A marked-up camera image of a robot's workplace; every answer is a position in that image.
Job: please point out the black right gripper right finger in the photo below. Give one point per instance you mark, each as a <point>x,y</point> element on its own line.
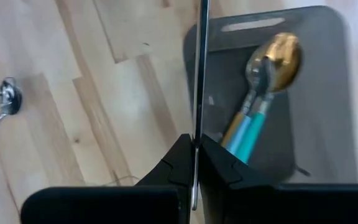
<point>222,174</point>

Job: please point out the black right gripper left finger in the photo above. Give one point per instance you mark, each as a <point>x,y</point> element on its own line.
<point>166,174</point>

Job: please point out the large silver spoon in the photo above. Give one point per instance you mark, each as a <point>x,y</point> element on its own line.
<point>201,62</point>

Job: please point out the shiny black metal spoon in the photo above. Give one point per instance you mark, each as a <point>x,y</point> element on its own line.
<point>9,96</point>

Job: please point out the grey plastic cutlery tray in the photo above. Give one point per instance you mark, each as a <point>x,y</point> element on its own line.
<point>319,93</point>

